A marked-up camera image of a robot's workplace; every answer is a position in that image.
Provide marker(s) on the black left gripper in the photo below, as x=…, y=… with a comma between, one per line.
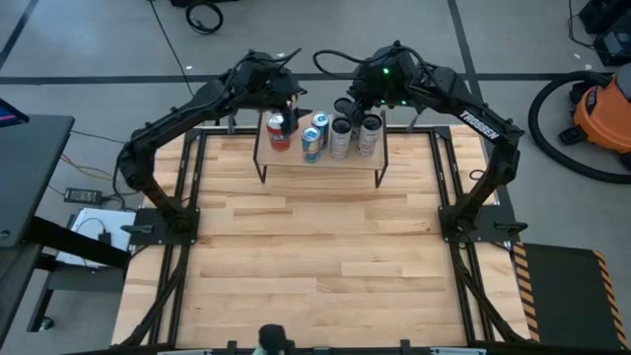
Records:
x=281, y=86

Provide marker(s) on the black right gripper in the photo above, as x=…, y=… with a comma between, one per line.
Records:
x=384, y=81

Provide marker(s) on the blue silver Red Bull can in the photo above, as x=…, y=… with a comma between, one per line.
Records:
x=321, y=123
x=310, y=145

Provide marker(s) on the white Celsius Peach Vibe can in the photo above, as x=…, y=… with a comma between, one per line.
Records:
x=370, y=140

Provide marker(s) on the red Fanta strawberry can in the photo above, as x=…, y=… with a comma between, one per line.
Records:
x=276, y=138

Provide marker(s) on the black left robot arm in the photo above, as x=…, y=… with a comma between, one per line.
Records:
x=162, y=128

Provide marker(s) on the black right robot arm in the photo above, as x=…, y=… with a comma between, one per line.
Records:
x=483, y=128

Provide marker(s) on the black equipment box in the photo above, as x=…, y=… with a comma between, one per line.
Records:
x=197, y=2

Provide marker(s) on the orange shop vacuum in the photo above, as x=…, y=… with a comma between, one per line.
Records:
x=604, y=118
x=533, y=120

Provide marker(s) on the person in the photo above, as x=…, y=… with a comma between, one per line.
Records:
x=273, y=337

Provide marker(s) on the black power adapter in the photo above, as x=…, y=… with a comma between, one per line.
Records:
x=81, y=195

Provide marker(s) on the white box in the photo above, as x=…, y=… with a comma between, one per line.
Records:
x=86, y=246

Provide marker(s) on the black equipment case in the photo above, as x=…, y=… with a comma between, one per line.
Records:
x=611, y=44

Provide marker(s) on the black desk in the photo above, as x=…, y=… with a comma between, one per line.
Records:
x=29, y=167

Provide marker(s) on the black mat yellow stripes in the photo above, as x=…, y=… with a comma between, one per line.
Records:
x=562, y=301

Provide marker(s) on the dark screen device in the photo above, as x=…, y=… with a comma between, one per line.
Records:
x=10, y=116

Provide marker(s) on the wooden shelf black metal frame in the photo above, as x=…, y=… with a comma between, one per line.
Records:
x=296, y=160

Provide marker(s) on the black aluminium table frame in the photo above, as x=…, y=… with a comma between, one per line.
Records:
x=217, y=148

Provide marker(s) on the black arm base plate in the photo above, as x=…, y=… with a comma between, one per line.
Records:
x=143, y=235
x=498, y=224

